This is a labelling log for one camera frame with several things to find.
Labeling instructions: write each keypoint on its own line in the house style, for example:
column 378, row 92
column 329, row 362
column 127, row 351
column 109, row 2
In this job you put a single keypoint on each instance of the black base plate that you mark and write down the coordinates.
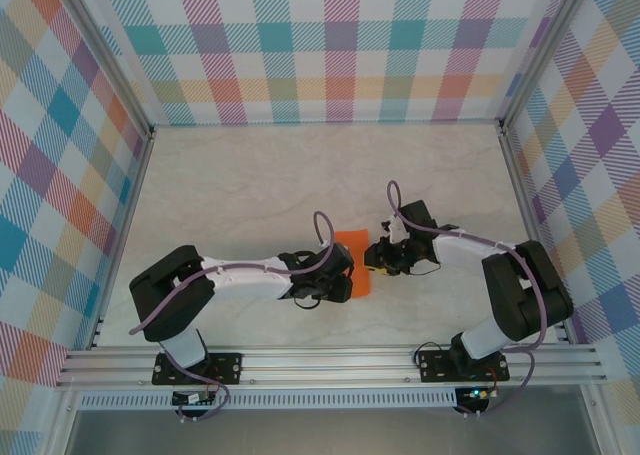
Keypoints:
column 232, row 370
column 427, row 372

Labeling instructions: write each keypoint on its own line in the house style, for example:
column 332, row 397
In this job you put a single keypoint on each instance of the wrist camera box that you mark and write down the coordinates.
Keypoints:
column 326, row 244
column 395, row 229

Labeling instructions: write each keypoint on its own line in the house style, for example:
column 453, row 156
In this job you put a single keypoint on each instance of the thin aluminium table rail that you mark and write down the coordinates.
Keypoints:
column 325, row 123

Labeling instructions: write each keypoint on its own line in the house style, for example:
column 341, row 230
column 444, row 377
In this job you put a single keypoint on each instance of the wide aluminium mounting rail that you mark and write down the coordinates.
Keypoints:
column 325, row 367

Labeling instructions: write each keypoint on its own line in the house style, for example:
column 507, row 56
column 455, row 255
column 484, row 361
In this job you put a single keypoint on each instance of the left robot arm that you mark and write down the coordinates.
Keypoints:
column 170, row 300

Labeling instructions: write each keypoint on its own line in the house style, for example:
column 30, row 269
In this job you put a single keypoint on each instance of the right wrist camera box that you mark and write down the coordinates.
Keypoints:
column 395, row 229

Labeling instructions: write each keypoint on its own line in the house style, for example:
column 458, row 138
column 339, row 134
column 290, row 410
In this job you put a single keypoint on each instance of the orange square paper sheet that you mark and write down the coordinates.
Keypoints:
column 361, row 280

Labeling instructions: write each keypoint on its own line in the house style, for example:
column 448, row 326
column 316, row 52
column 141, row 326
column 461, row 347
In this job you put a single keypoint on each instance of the aluminium table side rail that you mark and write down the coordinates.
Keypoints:
column 526, row 210
column 129, row 210

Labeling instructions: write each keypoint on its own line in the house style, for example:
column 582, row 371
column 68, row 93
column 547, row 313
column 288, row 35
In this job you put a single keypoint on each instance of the grey metal panel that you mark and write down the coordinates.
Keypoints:
column 325, row 435

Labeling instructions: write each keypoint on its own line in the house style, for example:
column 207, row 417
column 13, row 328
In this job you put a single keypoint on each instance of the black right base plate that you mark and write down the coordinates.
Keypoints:
column 427, row 372

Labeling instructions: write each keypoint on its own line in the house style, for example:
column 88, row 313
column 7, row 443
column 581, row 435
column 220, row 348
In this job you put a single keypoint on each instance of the aluminium frame post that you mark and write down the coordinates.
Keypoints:
column 105, row 55
column 542, row 50

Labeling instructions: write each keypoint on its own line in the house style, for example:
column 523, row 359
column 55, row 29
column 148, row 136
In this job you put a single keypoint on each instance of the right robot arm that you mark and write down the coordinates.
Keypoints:
column 525, row 300

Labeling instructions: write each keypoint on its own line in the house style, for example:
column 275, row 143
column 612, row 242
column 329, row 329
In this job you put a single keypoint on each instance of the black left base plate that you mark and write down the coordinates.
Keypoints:
column 232, row 370

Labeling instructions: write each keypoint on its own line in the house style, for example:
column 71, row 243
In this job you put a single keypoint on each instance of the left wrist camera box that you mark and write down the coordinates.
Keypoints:
column 326, row 244

